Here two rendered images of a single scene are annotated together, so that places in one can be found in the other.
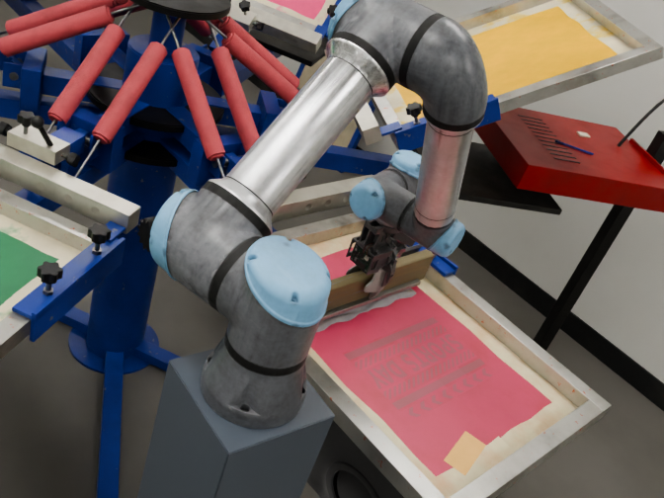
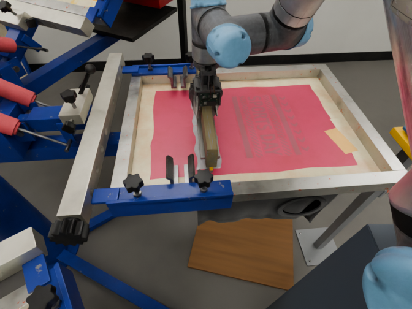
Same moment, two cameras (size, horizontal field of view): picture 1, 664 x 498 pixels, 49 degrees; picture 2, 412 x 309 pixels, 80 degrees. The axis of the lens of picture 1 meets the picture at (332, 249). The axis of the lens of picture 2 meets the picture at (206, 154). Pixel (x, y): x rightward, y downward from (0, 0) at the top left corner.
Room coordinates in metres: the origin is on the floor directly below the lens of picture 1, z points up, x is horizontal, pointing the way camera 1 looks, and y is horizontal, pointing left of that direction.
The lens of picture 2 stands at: (0.94, 0.31, 1.52)
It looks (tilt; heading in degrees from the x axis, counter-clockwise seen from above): 50 degrees down; 317
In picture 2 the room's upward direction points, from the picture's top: 1 degrees clockwise
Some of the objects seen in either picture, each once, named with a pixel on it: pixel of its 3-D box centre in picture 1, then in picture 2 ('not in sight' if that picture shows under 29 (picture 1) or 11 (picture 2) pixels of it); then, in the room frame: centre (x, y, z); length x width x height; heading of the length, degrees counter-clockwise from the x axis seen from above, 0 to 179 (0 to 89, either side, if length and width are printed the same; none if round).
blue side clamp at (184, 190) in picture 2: not in sight; (171, 197); (1.23, 0.15, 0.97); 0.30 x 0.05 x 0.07; 53
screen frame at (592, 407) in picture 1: (399, 334); (244, 119); (1.30, -0.20, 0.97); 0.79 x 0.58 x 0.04; 53
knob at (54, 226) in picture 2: (157, 232); (71, 226); (1.29, 0.37, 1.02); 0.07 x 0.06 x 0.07; 53
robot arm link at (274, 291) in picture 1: (277, 297); not in sight; (0.77, 0.05, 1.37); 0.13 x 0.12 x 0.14; 65
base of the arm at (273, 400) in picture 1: (260, 363); not in sight; (0.77, 0.04, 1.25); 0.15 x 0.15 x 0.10
